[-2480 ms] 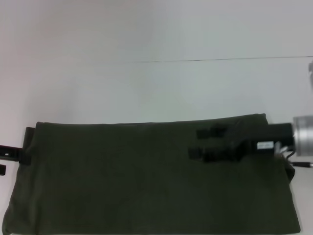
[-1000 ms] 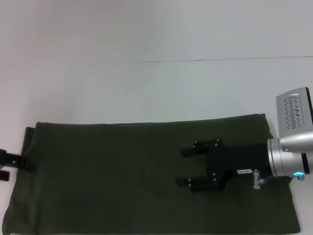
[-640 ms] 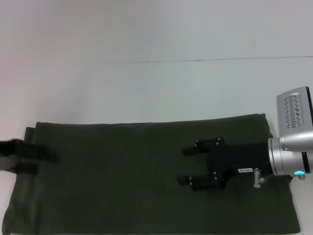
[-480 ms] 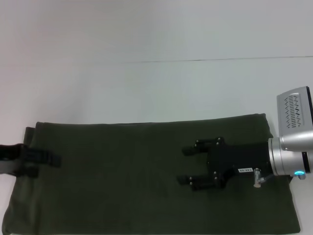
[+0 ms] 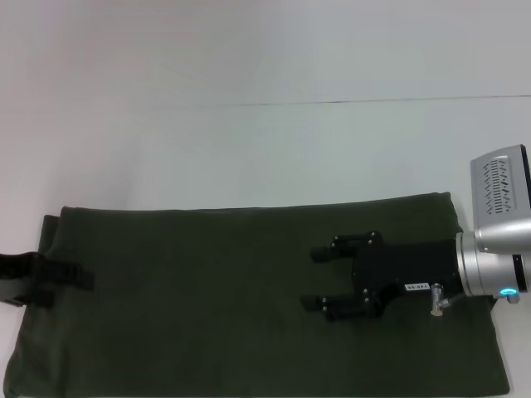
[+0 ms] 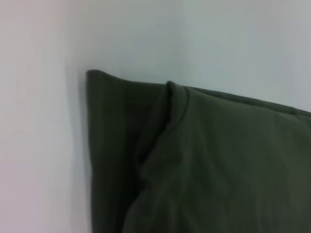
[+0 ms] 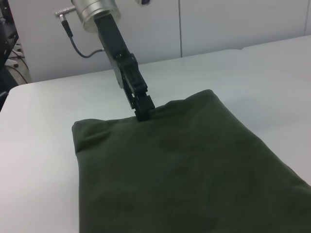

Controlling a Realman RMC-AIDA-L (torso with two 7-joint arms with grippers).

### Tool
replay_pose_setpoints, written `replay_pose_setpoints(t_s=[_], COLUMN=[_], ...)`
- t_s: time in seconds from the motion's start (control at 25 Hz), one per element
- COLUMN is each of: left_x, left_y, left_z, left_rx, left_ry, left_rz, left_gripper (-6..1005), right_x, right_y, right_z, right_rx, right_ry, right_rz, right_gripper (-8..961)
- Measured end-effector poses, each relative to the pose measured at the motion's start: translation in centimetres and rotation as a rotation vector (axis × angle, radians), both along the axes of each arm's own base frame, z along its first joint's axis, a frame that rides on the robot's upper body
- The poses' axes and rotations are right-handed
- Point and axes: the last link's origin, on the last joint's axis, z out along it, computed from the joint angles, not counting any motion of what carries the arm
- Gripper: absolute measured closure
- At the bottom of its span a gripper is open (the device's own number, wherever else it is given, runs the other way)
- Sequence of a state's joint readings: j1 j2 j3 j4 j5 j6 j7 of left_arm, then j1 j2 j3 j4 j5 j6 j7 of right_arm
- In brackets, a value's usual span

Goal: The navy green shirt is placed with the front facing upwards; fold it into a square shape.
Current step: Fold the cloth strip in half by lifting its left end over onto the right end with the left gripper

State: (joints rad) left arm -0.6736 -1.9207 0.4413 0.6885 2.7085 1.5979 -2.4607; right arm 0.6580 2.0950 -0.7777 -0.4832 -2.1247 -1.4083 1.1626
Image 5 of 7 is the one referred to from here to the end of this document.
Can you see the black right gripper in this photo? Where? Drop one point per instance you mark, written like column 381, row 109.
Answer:
column 406, row 265

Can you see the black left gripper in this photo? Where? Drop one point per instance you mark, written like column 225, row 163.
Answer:
column 18, row 275

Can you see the dark green FREE! t-shirt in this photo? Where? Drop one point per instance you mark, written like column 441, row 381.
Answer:
column 207, row 311

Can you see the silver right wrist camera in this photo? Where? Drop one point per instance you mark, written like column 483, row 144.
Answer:
column 500, row 186

